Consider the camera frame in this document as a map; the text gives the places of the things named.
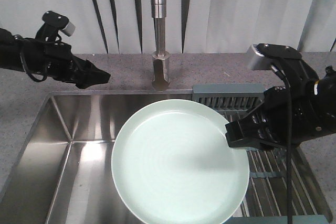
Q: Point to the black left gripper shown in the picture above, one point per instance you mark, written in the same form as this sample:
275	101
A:
46	55

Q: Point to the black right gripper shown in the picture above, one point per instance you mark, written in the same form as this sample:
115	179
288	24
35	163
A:
288	115

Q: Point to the light green round plate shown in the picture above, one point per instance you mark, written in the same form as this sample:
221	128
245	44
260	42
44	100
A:
171	163

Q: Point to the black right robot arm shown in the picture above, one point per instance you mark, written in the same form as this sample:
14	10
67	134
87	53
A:
325	101

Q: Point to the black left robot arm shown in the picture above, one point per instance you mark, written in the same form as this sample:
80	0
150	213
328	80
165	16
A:
10	56

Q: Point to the grey-blue dish drying rack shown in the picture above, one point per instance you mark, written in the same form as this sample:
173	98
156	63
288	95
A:
265	200

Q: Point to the chrome kitchen faucet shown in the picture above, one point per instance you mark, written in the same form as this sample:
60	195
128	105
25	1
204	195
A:
161	80

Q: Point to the stainless steel sink basin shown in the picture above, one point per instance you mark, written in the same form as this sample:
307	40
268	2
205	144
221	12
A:
63	173

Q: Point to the white pleated curtain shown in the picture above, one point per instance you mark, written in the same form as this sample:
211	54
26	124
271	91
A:
192	26

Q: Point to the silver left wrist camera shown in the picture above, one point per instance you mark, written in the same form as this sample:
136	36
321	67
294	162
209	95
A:
69	29

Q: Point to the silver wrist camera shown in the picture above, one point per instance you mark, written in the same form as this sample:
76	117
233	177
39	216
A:
256	60
69	29

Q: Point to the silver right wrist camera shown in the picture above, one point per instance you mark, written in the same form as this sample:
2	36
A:
256	60

